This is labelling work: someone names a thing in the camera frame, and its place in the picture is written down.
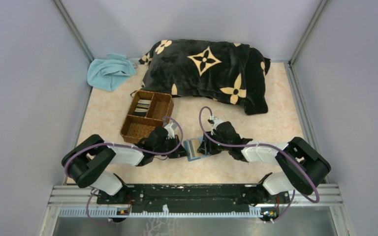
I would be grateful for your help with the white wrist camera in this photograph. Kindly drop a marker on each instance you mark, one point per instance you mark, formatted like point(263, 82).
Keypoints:
point(215, 122)
point(170, 128)

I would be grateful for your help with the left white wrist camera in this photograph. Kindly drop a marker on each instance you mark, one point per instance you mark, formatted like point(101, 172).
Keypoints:
point(170, 128)

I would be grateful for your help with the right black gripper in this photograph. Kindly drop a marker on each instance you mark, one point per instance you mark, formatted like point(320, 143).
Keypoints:
point(206, 147)

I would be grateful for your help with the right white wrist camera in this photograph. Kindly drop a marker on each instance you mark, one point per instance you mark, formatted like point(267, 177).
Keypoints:
point(215, 122)

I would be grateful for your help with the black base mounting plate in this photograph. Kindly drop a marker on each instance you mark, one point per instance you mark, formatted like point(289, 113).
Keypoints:
point(192, 198)

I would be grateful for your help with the light blue cloth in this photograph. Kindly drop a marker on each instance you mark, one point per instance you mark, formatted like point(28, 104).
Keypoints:
point(108, 74)

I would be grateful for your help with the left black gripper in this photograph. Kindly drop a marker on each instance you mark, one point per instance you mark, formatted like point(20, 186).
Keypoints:
point(178, 153)

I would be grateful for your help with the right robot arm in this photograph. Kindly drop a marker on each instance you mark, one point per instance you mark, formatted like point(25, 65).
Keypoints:
point(302, 167)

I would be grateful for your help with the teal leather card holder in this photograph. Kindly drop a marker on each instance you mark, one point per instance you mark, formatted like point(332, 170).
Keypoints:
point(203, 152)

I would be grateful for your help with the gold striped credit card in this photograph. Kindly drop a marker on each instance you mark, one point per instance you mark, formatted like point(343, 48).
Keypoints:
point(192, 146)

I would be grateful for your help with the black pillow with tan flowers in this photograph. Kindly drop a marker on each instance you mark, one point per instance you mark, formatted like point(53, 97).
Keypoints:
point(230, 73)

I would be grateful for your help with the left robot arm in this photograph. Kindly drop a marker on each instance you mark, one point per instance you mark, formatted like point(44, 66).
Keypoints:
point(86, 164)

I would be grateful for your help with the aluminium front rail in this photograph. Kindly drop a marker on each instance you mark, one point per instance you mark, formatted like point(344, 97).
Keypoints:
point(74, 201)

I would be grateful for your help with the woven brown divided basket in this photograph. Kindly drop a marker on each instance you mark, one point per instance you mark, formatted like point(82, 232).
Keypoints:
point(139, 125)

